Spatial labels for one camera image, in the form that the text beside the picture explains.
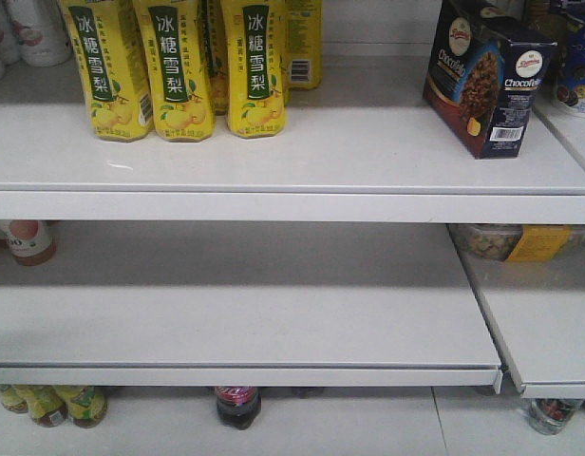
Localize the pear tea bottle back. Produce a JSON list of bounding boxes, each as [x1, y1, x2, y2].
[[286, 0, 323, 90]]

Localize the pear tea bottle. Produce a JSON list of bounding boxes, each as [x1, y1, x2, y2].
[[286, 0, 323, 90], [133, 1, 216, 143], [58, 1, 153, 143], [220, 1, 287, 139]]

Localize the peach drink bottle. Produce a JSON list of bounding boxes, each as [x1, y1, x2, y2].
[[0, 219, 56, 266]]

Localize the pear tea bottle middle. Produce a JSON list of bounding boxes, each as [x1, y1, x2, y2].
[[133, 1, 216, 143]]

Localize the pear tea bottle right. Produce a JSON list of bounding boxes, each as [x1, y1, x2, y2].
[[220, 1, 287, 139]]

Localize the white pink yogurt bottle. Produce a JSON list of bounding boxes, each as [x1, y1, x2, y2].
[[5, 0, 71, 67]]

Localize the clear jar bottom right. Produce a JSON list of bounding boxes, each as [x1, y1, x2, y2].
[[529, 398, 584, 435]]

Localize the pear tea bottle left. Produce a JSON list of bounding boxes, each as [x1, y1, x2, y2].
[[58, 1, 153, 143]]

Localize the dark blue cookie box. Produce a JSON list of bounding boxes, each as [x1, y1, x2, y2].
[[423, 1, 557, 159]]

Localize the yellow-labelled nut box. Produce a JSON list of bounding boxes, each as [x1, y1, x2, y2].
[[448, 223, 585, 262]]

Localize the blue cookie cup package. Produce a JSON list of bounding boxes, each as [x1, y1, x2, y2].
[[552, 15, 585, 119]]

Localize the white supermarket shelf unit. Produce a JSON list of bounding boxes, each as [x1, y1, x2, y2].
[[0, 0, 585, 456]]

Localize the dark cola bottle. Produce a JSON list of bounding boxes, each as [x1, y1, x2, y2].
[[214, 386, 261, 430]]

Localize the green tea bottle bottom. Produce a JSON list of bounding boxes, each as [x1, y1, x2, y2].
[[53, 385, 108, 428]]

